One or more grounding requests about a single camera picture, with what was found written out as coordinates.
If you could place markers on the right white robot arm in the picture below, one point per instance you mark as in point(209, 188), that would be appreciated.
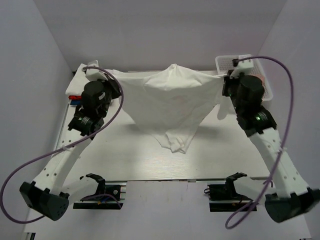
point(290, 196)

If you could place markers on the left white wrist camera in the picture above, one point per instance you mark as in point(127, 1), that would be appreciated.
point(93, 74)

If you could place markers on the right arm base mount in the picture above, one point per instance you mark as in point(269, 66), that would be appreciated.
point(223, 197)

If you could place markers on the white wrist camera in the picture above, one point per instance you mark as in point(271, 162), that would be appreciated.
point(93, 74)
point(240, 68)

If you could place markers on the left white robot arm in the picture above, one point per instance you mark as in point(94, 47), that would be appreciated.
point(48, 194)

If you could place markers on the folded red t-shirt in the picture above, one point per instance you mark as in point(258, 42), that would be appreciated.
point(74, 97)

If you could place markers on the folded blue t-shirt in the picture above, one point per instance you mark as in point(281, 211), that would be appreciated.
point(75, 102)

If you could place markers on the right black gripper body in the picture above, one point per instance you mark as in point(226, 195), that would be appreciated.
point(230, 88)

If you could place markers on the white plastic basket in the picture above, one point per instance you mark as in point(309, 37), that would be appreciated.
point(224, 64)

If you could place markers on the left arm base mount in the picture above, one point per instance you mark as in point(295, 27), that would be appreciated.
point(107, 196)

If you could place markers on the white t-shirt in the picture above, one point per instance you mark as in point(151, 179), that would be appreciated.
point(78, 82)
point(170, 105)

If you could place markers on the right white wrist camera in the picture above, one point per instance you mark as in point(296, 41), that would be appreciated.
point(240, 68)

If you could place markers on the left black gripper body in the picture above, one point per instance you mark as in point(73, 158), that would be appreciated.
point(111, 93)

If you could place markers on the pink crumpled t-shirt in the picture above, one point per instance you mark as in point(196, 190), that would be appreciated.
point(262, 78)

